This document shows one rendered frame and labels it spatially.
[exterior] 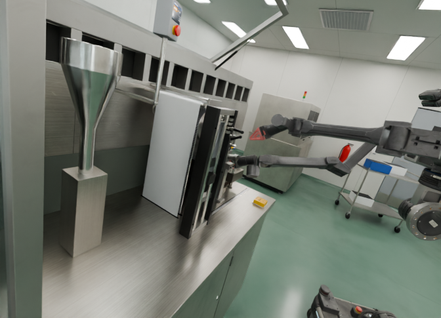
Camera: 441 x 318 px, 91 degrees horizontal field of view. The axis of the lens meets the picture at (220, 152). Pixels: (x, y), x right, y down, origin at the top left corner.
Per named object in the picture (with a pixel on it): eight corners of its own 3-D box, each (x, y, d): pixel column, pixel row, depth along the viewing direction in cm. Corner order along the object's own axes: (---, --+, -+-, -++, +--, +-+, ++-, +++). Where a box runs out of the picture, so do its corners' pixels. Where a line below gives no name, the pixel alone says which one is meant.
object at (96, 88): (68, 267, 64) (79, 68, 49) (45, 242, 70) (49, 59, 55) (111, 244, 76) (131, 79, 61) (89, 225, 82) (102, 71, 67)
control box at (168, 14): (172, 37, 62) (178, -3, 59) (151, 32, 63) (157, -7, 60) (182, 43, 68) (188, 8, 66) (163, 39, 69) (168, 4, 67)
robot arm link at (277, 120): (301, 138, 101) (306, 120, 100) (294, 134, 91) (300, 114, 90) (277, 133, 107) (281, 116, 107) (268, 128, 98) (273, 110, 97)
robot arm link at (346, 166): (336, 182, 125) (347, 178, 116) (319, 165, 129) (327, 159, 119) (382, 139, 136) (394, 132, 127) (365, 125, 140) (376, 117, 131)
